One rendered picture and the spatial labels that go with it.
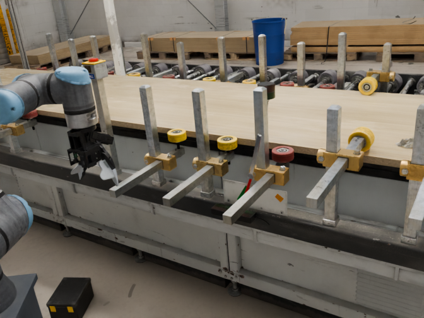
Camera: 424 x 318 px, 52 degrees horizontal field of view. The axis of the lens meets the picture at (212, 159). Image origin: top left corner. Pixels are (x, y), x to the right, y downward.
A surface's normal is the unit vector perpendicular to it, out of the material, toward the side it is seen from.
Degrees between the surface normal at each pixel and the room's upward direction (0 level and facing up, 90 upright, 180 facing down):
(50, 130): 90
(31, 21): 90
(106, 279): 0
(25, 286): 0
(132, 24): 90
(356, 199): 90
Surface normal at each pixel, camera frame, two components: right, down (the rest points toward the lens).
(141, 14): -0.44, 0.40
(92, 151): 0.89, 0.11
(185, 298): -0.08, -0.91
